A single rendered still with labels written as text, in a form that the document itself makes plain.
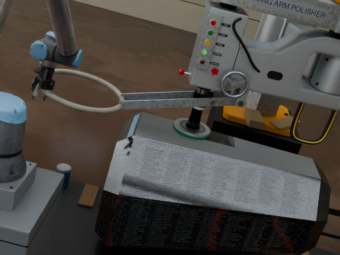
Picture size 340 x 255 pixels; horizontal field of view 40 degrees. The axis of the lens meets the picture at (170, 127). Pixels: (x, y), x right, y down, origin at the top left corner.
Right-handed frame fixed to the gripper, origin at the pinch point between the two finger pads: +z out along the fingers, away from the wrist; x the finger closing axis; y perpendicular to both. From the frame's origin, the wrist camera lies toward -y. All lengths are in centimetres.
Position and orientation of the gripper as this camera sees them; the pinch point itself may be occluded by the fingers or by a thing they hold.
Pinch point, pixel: (38, 97)
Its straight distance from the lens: 257.3
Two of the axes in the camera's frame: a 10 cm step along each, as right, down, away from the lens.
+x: 8.0, 0.2, 6.0
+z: -3.3, 8.5, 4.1
